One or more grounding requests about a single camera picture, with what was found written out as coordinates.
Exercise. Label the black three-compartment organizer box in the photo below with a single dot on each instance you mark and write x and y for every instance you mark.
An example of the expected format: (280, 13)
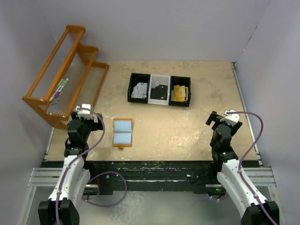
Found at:
(155, 80)

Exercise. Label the orange wooden tiered rack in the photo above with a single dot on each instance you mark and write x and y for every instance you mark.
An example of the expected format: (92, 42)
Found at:
(69, 58)

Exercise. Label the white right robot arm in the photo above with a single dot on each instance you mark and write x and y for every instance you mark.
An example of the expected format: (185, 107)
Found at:
(253, 207)

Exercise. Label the black item in box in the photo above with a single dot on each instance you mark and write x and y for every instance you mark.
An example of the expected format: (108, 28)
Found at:
(159, 92)

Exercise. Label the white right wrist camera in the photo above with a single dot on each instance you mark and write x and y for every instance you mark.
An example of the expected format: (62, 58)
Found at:
(231, 117)

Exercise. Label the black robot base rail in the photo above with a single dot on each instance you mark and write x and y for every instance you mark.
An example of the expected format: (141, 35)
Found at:
(166, 176)

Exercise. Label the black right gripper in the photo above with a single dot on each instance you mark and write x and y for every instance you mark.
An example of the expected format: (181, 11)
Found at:
(216, 118)

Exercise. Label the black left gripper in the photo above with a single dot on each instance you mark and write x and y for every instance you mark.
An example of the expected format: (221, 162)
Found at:
(97, 125)

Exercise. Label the white cards in box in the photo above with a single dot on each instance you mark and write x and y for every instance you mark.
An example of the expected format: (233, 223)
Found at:
(138, 94)

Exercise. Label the yellow leather card holder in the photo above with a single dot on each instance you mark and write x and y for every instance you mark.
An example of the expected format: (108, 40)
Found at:
(122, 133)

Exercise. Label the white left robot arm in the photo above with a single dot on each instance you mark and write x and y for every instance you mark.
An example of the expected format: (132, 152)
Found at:
(61, 206)

